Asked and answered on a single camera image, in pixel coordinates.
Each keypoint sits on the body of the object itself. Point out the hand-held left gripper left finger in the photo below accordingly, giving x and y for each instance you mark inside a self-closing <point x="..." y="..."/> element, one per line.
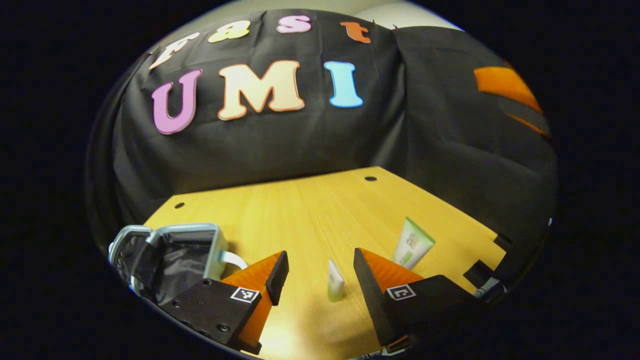
<point x="277" y="280"/>

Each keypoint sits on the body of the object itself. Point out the light blue suitcase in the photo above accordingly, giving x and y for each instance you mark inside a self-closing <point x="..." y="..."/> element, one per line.
<point x="170" y="260"/>

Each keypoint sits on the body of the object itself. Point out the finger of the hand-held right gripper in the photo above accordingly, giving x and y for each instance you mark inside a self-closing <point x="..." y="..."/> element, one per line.
<point x="505" y="85"/>

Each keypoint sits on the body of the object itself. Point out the black backdrop cloth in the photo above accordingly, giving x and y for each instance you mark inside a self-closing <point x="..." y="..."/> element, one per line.
<point x="300" y="135"/>

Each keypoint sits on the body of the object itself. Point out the small white green tube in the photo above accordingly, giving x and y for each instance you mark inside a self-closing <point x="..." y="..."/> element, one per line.
<point x="335" y="282"/>

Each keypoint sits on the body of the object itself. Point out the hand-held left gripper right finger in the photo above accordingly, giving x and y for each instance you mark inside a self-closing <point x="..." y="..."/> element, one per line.
<point x="372" y="300"/>

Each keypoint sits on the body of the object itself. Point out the large white green tube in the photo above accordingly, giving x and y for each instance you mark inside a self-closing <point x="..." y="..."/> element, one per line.
<point x="412" y="245"/>

